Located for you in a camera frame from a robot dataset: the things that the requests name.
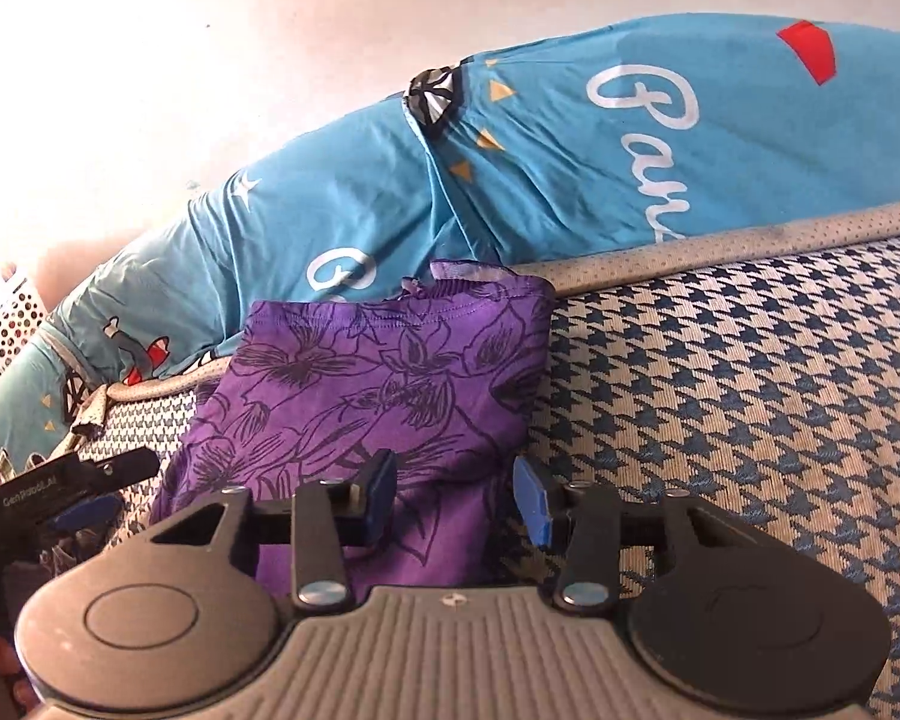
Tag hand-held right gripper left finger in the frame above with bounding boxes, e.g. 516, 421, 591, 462
146, 450, 398, 612

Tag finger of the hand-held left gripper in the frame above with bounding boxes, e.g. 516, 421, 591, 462
0, 446, 161, 533
45, 493, 121, 533

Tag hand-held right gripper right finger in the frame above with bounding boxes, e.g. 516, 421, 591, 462
512, 456, 758, 612

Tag purple floral top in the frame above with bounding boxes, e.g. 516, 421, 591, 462
148, 259, 557, 590

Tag dark floral garment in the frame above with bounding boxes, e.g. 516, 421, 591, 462
37, 529, 110, 582

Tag white plastic laundry basket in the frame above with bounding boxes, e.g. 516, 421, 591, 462
0, 274, 50, 410

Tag blue printed bolster pillows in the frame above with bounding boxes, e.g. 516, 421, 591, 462
0, 11, 900, 488

